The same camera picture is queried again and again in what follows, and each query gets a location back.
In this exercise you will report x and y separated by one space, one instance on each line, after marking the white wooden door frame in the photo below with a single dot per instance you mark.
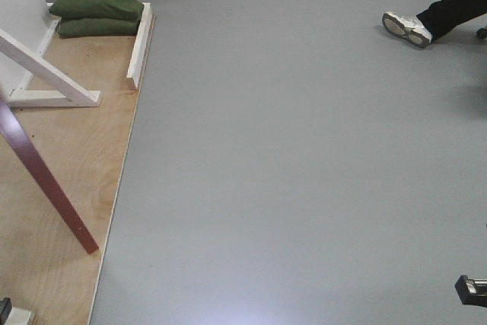
27 79

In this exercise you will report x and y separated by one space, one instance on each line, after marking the plywood base platform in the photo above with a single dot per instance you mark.
44 268

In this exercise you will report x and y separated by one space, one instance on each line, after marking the white and silver sneaker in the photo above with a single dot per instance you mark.
410 29

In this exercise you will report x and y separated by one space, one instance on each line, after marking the brown wooden door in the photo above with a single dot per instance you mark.
21 144

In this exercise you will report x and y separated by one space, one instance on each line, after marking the top green sandbag far end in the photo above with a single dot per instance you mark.
126 10

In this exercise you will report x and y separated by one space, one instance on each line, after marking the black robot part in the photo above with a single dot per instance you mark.
471 291

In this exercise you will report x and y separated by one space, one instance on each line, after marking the green sandbag end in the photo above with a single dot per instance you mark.
87 27
126 10

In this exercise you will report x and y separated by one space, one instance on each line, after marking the bottom green sandbag far end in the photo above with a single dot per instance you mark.
87 27

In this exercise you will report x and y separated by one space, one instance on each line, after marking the black trouser leg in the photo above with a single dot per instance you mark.
443 16

